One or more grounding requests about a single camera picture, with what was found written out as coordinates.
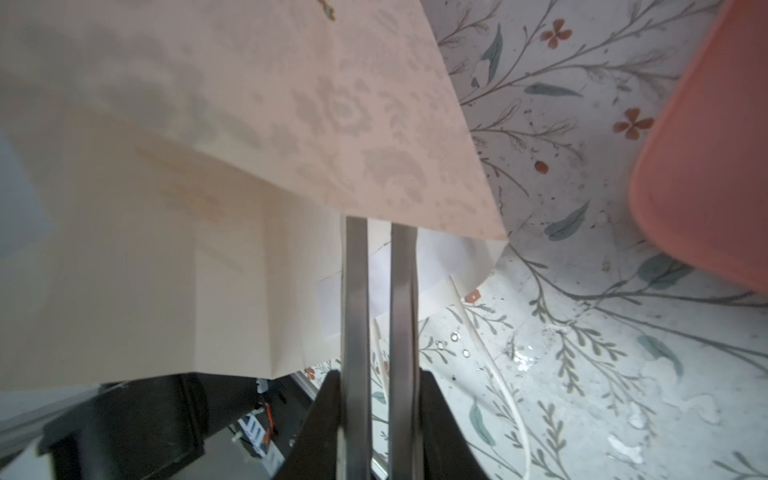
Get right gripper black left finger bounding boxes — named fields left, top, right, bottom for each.
left=274, top=370, right=341, bottom=480

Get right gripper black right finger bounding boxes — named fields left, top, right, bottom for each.
left=419, top=370, right=488, bottom=480

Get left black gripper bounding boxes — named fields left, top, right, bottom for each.
left=37, top=373, right=263, bottom=479

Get metal tongs with white tips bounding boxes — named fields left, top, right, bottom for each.
left=337, top=217, right=424, bottom=479

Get white printed paper bag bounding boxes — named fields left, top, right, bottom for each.
left=0, top=0, right=532, bottom=480

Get pink plastic tray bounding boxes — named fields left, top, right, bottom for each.
left=628, top=1, right=767, bottom=293

